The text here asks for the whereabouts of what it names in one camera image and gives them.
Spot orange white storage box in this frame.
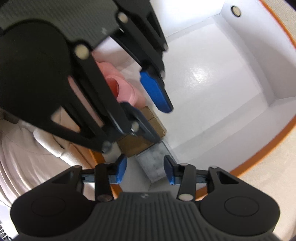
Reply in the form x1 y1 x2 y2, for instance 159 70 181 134
90 0 296 200

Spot pink tape dispenser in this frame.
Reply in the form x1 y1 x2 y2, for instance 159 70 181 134
69 51 147 127

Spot brown cardboard cube box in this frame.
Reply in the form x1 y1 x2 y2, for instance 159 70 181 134
116 105 168 158

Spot white knitted cloth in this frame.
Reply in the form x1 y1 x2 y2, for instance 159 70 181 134
1 110 96 206

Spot clear plastic box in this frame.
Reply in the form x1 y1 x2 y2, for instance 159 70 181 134
135 140 177 183

